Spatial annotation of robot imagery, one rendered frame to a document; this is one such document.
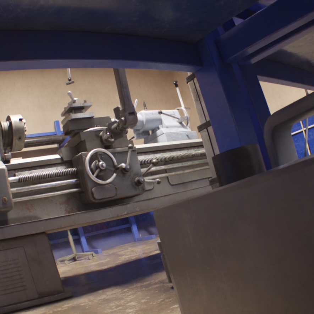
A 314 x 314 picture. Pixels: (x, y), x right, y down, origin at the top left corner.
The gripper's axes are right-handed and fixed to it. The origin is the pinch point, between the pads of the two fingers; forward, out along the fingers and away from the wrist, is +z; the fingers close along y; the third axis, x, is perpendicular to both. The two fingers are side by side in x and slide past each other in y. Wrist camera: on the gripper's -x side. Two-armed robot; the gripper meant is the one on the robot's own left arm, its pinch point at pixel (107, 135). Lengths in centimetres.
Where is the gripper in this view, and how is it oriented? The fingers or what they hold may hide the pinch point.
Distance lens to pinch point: 202.7
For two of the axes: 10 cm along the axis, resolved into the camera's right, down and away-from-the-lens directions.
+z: -6.0, 2.6, 7.6
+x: -6.9, 3.2, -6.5
